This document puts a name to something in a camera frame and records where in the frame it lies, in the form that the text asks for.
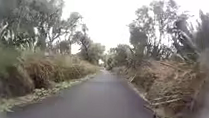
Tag grey asphalt path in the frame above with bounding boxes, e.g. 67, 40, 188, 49
3, 65, 164, 118

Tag row of trees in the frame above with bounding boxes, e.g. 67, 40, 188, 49
0, 0, 109, 67
104, 0, 209, 74

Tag dry grass bank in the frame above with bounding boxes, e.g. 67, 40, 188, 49
109, 56, 209, 118
0, 45, 104, 103

